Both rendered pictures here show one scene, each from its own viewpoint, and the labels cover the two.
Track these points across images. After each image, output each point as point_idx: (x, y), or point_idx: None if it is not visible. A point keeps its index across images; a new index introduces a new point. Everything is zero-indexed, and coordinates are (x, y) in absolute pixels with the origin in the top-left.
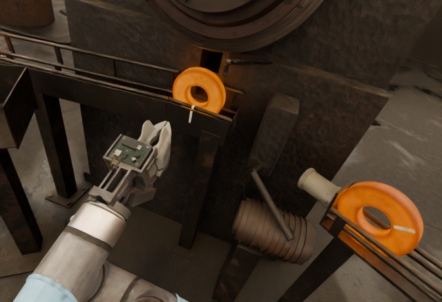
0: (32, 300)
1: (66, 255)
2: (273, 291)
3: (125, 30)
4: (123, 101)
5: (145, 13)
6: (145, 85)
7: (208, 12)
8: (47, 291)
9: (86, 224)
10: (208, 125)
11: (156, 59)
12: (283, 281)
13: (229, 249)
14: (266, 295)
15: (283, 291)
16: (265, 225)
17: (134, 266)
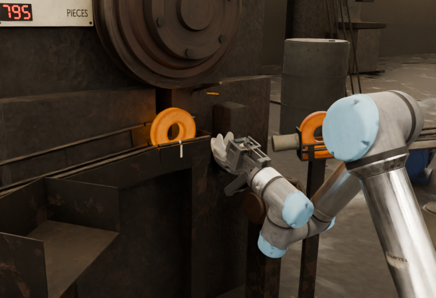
0: (301, 198)
1: (287, 184)
2: (284, 290)
3: (81, 110)
4: (119, 173)
5: (84, 89)
6: (117, 152)
7: (203, 58)
8: (300, 194)
9: (274, 173)
10: (196, 150)
11: (115, 124)
12: (280, 280)
13: (226, 297)
14: (284, 295)
15: (288, 284)
16: None
17: None
